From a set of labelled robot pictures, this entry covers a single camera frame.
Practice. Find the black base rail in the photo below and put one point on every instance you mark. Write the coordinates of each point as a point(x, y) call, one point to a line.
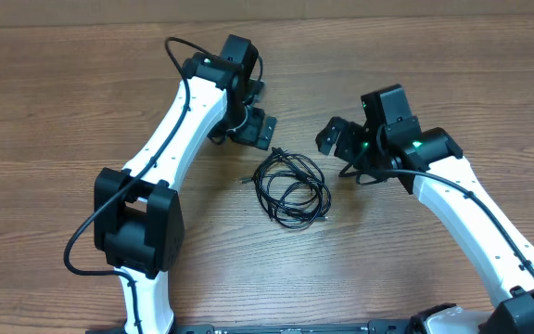
point(384, 326)

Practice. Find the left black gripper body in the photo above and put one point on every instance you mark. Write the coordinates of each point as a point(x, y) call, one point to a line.
point(247, 133)

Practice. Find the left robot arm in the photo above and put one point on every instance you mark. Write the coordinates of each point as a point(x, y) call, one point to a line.
point(138, 221)

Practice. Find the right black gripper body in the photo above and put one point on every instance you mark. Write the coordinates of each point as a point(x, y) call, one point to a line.
point(355, 146)

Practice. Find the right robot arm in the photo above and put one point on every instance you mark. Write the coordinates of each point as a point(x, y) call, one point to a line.
point(431, 166)

